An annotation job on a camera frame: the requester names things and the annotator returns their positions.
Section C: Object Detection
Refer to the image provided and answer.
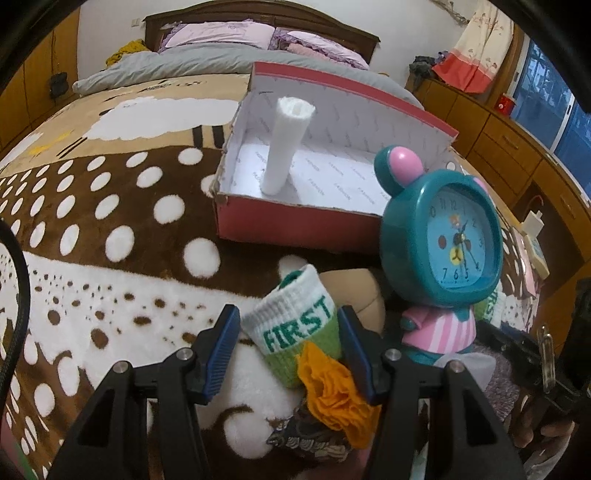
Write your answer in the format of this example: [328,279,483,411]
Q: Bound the grey duvet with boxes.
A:
[73,46,426,109]

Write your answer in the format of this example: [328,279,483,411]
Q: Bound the orange cloth flower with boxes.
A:
[295,344,383,450]

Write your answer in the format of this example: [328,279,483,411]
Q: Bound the wooden wardrobe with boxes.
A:
[0,7,81,153]

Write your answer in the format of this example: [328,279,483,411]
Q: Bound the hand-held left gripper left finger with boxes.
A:
[46,304,243,480]

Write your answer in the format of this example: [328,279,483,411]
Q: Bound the lilac pillow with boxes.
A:
[164,21,275,49]

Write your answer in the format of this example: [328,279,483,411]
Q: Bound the black bag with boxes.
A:
[48,73,70,99]

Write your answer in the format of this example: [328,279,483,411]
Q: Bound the pink phone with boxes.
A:
[510,226,539,296]

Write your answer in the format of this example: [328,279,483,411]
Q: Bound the brown printed blanket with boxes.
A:
[0,74,555,480]

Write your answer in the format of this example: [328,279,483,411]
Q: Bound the red cardboard box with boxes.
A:
[211,61,459,256]

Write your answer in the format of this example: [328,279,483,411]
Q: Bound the teal alarm clock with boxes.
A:
[373,145,504,367]

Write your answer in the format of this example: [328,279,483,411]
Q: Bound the window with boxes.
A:
[512,37,591,162]

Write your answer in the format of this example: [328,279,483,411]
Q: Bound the cream red curtain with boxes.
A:
[431,0,515,95]

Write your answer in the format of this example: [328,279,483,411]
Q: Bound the white charger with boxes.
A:
[522,210,546,238]

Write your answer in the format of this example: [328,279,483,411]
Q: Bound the tan plush toy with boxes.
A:
[318,268,386,333]

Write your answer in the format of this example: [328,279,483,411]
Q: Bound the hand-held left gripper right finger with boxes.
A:
[337,305,527,480]

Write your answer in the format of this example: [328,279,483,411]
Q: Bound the wooden headboard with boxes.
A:
[143,0,380,63]

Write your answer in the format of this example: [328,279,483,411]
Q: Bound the yellow knit cloth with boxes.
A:
[105,41,149,68]

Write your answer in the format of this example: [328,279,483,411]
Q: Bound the person's right hand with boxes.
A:
[510,392,578,457]

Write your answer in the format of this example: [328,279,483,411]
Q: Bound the metal spring clip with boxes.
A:
[537,324,556,393]

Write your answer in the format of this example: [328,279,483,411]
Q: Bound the wooden dresser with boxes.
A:
[406,76,591,259]

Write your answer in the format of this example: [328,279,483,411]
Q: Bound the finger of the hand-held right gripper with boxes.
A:
[480,323,541,372]

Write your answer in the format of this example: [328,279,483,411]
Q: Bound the purple frilled pillow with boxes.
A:
[270,28,370,70]

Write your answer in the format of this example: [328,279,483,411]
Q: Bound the dark patterned cloth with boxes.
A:
[265,401,356,462]

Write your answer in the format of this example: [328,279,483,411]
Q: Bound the dark clothes pile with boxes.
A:
[409,53,446,79]

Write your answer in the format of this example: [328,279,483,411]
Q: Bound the black braided cable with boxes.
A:
[0,222,32,416]

